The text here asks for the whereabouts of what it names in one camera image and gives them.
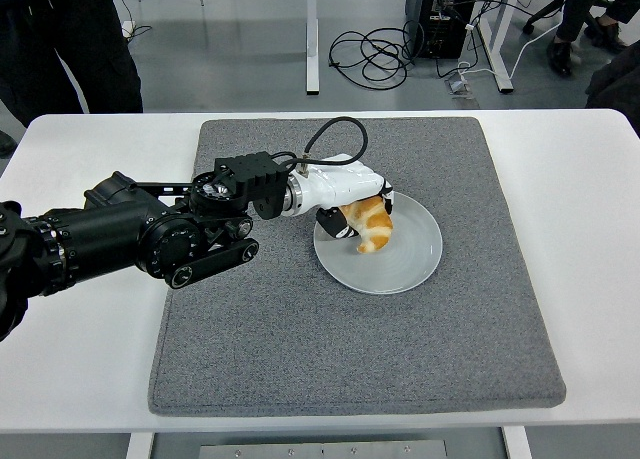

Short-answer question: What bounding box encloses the black office chair base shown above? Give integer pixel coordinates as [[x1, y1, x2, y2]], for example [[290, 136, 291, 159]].
[[519, 0, 571, 34]]

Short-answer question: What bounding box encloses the croissant bread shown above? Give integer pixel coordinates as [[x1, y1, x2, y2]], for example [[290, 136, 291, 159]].
[[339, 196, 395, 255]]

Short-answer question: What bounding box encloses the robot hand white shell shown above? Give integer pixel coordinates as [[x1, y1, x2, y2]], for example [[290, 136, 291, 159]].
[[298, 153, 396, 241]]

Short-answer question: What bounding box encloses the small grey floor box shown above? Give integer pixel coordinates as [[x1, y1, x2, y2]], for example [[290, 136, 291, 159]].
[[443, 73, 479, 100]]

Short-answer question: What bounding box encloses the white floor cable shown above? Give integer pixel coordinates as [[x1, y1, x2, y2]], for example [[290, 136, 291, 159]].
[[455, 13, 569, 80]]

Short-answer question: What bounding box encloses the white desk leg with foot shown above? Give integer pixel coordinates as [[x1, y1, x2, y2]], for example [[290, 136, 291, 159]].
[[477, 0, 515, 95]]

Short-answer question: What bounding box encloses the white desk leg straight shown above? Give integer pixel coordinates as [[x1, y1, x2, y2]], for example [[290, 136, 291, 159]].
[[304, 0, 320, 97]]

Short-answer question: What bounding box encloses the white table leg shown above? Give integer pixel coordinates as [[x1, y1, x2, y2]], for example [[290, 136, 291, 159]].
[[501, 426, 532, 459], [124, 431, 155, 459]]

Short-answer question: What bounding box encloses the black bag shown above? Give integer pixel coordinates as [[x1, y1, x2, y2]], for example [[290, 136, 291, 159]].
[[583, 41, 640, 111]]

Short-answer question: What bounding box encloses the grey metal plate with screws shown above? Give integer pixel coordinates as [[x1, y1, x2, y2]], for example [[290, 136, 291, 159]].
[[198, 439, 449, 459]]

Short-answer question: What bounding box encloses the seated person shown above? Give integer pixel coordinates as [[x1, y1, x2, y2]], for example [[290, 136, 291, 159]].
[[545, 0, 640, 78]]

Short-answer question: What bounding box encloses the pale grey round plate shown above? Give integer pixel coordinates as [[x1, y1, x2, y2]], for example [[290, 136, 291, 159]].
[[312, 187, 444, 296]]

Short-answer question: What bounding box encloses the standing person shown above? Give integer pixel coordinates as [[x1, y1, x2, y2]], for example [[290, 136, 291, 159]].
[[0, 0, 144, 158]]

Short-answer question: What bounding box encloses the grey fabric mat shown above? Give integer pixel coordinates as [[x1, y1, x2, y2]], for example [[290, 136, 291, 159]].
[[147, 117, 568, 419]]

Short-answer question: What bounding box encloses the black computer tower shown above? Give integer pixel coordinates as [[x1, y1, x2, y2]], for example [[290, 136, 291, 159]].
[[404, 0, 482, 61]]

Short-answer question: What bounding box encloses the black coiled floor cable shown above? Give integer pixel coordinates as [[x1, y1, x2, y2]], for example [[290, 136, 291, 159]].
[[328, 19, 426, 89]]

